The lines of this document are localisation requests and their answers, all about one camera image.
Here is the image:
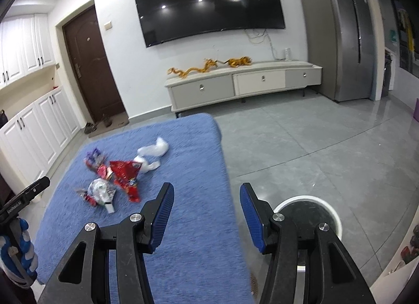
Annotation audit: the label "dark window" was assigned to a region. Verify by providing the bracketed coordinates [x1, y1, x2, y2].
[389, 0, 419, 79]

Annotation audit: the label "grey washing machine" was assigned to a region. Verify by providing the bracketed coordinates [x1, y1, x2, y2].
[384, 50, 393, 98]

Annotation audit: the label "white lower cabinets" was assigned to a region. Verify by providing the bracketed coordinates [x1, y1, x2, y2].
[0, 86, 82, 180]

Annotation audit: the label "white television cabinet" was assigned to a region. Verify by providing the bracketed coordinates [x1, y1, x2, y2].
[164, 60, 323, 119]

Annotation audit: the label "grey double-door refrigerator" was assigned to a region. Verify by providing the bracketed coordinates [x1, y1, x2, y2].
[295, 0, 385, 103]

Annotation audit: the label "white plastic bag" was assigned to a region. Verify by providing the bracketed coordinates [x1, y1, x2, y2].
[133, 136, 171, 174]

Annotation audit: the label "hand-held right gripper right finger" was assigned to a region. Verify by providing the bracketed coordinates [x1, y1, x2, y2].
[240, 183, 377, 304]

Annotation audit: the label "golden dragon ornament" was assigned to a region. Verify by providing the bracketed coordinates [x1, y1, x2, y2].
[168, 56, 252, 79]

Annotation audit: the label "small dark wrapper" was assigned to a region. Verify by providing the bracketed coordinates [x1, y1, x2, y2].
[75, 188, 96, 207]

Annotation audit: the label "black wall television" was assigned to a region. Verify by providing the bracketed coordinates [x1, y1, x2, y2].
[131, 0, 286, 48]

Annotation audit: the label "brown doormat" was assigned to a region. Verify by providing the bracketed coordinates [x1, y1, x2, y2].
[88, 111, 130, 137]

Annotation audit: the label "red printed snack packet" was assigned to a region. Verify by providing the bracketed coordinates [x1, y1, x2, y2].
[109, 159, 145, 203]

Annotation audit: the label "person's left hand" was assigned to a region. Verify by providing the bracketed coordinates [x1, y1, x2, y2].
[0, 218, 39, 286]

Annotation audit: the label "red wrapper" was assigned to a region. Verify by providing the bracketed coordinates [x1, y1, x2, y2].
[96, 164, 114, 181]

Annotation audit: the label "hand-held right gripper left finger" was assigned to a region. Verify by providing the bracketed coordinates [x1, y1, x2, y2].
[37, 182, 175, 304]

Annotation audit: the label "brown entrance door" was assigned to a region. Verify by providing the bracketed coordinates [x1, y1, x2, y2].
[62, 5, 126, 124]

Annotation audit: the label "purple snack wrapper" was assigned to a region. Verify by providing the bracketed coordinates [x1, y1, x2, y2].
[84, 147, 107, 169]

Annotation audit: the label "white upper wall cabinets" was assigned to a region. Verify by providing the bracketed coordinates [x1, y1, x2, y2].
[0, 13, 56, 88]

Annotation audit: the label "white plastic wrapper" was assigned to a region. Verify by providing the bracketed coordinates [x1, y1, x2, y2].
[87, 179, 118, 204]

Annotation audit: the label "blue fluffy blanket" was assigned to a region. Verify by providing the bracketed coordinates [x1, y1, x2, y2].
[33, 112, 262, 304]

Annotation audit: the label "television cables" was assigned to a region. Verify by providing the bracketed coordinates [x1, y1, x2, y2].
[245, 28, 285, 60]

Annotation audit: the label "white round trash bin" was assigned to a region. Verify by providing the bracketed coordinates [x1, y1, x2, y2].
[272, 194, 344, 273]

